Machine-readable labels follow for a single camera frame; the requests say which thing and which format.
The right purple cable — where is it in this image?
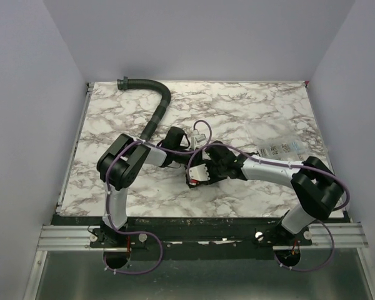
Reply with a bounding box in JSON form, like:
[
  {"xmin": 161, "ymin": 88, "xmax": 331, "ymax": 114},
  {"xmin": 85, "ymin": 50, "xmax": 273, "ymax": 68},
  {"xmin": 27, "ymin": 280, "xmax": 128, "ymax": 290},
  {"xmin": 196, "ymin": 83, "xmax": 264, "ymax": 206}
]
[{"xmin": 187, "ymin": 144, "xmax": 351, "ymax": 272}]

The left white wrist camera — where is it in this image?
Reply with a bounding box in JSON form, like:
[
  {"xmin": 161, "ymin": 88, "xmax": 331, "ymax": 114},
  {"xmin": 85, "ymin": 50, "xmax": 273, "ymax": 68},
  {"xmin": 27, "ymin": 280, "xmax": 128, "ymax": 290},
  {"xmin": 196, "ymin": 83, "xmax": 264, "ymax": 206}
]
[{"xmin": 191, "ymin": 133, "xmax": 208, "ymax": 149}]

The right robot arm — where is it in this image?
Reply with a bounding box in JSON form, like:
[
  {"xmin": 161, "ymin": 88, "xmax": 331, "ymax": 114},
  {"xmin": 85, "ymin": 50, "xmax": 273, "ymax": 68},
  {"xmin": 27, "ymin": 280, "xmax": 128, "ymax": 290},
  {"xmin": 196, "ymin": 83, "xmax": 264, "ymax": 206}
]
[{"xmin": 205, "ymin": 142, "xmax": 349, "ymax": 239}]

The aluminium table frame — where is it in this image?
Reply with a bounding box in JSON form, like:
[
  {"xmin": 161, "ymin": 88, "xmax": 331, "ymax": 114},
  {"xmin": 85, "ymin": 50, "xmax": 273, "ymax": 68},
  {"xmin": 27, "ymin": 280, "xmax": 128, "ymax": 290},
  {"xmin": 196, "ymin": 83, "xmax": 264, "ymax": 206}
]
[{"xmin": 26, "ymin": 81, "xmax": 372, "ymax": 299}]

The clear plastic screw box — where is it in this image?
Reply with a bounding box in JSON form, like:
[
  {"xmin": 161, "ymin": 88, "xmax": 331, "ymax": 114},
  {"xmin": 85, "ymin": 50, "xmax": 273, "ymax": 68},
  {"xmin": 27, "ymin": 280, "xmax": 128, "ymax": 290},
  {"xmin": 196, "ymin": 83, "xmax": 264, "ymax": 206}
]
[{"xmin": 245, "ymin": 119, "xmax": 309, "ymax": 161}]

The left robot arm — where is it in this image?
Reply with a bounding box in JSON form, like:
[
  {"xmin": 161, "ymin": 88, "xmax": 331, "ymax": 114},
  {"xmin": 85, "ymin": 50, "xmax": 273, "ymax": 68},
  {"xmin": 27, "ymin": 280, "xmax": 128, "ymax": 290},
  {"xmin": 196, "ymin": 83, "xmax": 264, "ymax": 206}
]
[{"xmin": 90, "ymin": 126, "xmax": 191, "ymax": 248}]

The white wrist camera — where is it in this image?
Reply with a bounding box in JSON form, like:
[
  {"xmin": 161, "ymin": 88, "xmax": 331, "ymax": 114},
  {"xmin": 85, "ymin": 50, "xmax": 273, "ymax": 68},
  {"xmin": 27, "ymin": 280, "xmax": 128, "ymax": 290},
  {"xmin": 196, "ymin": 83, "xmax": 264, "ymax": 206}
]
[
  {"xmin": 191, "ymin": 133, "xmax": 208, "ymax": 149},
  {"xmin": 187, "ymin": 164, "xmax": 210, "ymax": 185}
]

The grey corrugated hose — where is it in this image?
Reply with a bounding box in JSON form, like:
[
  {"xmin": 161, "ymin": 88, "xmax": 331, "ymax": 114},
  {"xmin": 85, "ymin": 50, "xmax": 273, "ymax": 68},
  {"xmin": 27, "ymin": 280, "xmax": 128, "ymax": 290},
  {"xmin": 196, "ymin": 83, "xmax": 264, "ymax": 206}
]
[{"xmin": 116, "ymin": 76, "xmax": 172, "ymax": 141}]

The black folding umbrella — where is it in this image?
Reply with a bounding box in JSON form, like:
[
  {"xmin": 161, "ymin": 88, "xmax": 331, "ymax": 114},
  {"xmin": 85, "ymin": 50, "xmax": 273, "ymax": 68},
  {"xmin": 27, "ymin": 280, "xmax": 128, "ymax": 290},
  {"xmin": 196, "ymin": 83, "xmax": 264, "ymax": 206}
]
[{"xmin": 185, "ymin": 151, "xmax": 227, "ymax": 189}]

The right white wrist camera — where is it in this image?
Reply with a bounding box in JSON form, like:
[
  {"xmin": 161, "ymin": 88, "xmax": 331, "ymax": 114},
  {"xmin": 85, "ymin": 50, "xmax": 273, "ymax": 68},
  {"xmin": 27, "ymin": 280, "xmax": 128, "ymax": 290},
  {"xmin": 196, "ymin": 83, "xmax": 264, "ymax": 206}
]
[{"xmin": 187, "ymin": 164, "xmax": 210, "ymax": 185}]

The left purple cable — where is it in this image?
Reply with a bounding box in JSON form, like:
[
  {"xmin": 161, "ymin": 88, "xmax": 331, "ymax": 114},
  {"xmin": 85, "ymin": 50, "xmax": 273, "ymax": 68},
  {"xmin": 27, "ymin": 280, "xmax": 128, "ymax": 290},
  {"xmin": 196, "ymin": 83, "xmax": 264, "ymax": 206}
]
[{"xmin": 104, "ymin": 120, "xmax": 213, "ymax": 276}]

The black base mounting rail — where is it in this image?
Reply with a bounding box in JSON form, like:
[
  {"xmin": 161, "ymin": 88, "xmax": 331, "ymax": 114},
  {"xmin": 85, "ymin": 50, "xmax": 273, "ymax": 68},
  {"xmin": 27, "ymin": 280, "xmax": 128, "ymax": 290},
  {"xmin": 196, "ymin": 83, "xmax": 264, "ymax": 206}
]
[{"xmin": 51, "ymin": 215, "xmax": 312, "ymax": 261}]

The purple cable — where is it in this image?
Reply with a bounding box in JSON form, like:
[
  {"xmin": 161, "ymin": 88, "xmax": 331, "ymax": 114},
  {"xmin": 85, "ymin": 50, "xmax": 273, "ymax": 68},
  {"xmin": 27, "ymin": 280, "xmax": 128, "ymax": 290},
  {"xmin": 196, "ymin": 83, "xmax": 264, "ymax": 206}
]
[
  {"xmin": 187, "ymin": 144, "xmax": 351, "ymax": 272},
  {"xmin": 104, "ymin": 120, "xmax": 213, "ymax": 276}
]

